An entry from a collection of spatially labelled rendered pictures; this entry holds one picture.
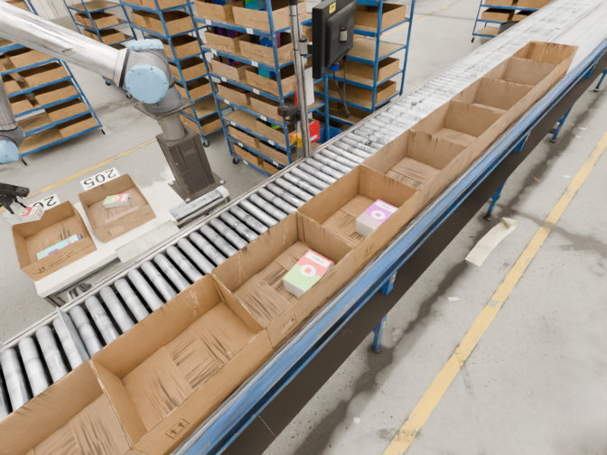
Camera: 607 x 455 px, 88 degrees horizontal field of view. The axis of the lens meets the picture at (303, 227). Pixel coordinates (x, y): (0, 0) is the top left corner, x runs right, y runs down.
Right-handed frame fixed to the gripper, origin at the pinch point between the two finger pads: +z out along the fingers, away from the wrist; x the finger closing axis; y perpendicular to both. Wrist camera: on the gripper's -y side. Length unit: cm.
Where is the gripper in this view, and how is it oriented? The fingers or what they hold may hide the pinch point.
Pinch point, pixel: (24, 213)
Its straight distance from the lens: 206.1
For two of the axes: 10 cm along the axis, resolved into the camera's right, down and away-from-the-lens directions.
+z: 0.8, 7.0, 7.1
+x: 2.1, 6.9, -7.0
